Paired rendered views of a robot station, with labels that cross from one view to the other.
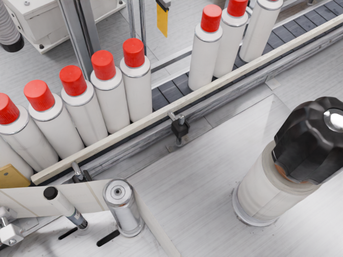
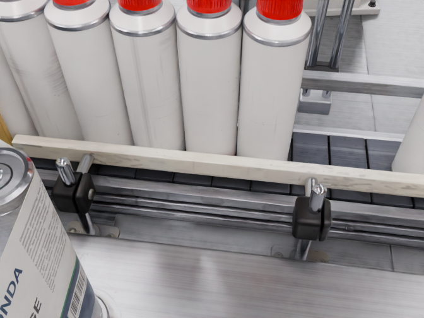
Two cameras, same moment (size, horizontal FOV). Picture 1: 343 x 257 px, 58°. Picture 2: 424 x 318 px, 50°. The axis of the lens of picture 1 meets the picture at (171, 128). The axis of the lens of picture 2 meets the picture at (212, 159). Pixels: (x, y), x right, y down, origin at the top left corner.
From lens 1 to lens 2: 0.24 m
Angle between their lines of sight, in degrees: 27
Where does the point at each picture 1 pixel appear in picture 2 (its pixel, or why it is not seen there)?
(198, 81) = (412, 158)
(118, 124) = (200, 140)
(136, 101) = (250, 108)
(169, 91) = (346, 153)
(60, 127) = (81, 61)
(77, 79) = not seen: outside the picture
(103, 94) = (183, 43)
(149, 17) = (407, 43)
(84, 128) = (130, 100)
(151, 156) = (233, 246)
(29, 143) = (25, 63)
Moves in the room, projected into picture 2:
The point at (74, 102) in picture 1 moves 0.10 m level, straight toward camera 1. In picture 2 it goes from (119, 21) to (59, 113)
